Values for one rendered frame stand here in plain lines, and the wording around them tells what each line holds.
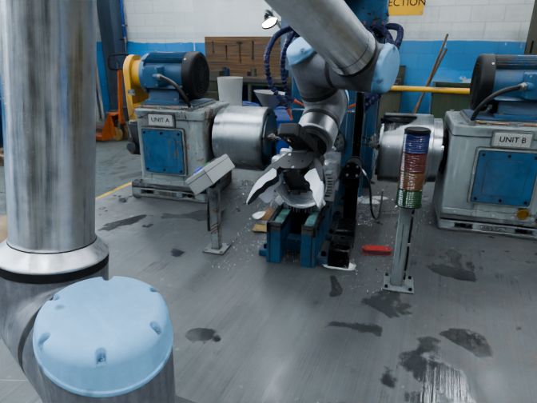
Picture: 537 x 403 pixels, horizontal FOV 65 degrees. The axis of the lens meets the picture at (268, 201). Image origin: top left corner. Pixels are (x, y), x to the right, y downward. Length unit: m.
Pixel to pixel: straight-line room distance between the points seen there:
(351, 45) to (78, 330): 0.58
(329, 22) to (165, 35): 7.41
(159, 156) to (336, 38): 1.11
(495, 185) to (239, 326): 0.94
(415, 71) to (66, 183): 6.23
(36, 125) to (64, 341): 0.25
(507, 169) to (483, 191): 0.10
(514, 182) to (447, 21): 5.20
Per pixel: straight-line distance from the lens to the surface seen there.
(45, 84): 0.58
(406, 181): 1.05
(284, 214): 1.27
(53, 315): 0.55
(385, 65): 0.83
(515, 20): 6.64
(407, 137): 1.03
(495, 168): 1.51
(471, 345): 1.05
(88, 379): 0.51
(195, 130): 1.63
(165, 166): 1.71
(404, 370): 0.94
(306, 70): 0.91
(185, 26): 7.84
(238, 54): 7.12
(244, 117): 1.60
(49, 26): 0.58
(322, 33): 0.72
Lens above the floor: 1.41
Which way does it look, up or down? 21 degrees down
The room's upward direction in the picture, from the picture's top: straight up
